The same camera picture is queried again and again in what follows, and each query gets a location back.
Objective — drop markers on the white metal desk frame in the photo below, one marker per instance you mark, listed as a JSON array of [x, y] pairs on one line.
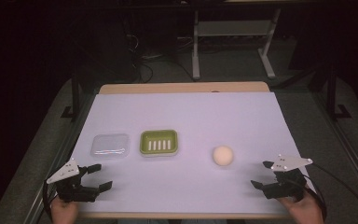
[[230, 28]]

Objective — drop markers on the clear plastic lid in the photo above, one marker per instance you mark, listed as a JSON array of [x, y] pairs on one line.
[[110, 145]]

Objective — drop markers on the green soap dish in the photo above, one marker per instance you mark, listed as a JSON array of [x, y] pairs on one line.
[[158, 142]]

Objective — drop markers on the black metal stand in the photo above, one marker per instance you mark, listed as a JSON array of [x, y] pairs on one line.
[[73, 102], [332, 93]]

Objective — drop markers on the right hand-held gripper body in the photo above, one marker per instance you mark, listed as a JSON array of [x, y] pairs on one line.
[[287, 180]]

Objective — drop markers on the person's left hand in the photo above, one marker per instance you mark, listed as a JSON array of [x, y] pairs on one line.
[[62, 212]]

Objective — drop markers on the white table mat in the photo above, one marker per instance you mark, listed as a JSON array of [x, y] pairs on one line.
[[183, 130]]

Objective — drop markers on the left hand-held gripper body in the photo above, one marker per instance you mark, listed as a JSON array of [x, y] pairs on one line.
[[70, 183]]

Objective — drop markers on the round cream soap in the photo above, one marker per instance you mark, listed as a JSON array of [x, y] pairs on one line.
[[223, 155]]

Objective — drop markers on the person's right hand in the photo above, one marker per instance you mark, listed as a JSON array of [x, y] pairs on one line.
[[304, 210]]

